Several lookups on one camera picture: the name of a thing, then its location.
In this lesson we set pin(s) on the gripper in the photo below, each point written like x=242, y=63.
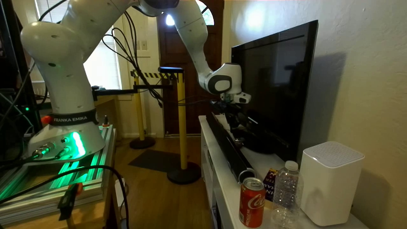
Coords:
x=228, y=112

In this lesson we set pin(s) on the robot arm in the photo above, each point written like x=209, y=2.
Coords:
x=66, y=86

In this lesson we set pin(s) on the black soundbar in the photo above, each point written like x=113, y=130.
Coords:
x=229, y=147

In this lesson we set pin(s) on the black flat television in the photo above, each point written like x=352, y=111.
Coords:
x=273, y=82

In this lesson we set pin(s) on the white tv cabinet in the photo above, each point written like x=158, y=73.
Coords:
x=222, y=190

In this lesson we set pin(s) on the brown wooden door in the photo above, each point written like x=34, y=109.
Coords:
x=175, y=47

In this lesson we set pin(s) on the purple packet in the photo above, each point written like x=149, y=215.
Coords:
x=270, y=184

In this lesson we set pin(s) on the yellow black barrier tape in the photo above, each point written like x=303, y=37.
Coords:
x=152, y=75

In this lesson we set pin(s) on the dark door mat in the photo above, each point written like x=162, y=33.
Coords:
x=155, y=160

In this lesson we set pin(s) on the red soda can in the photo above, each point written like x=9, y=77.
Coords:
x=251, y=203

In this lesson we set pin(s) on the clear plastic water bottle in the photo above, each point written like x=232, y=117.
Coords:
x=287, y=190

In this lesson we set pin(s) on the white speaker box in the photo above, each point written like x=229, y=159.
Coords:
x=330, y=184

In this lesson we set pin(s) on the window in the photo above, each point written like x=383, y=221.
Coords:
x=101, y=66

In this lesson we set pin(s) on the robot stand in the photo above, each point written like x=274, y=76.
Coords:
x=92, y=178

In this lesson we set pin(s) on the black orange clamp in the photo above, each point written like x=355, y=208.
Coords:
x=68, y=200

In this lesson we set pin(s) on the black equipment rack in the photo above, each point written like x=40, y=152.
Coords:
x=12, y=79

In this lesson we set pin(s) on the yellow barrier post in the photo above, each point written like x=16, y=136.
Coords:
x=139, y=117
x=182, y=127

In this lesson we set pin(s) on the wall switch plate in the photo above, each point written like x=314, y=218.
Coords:
x=144, y=45

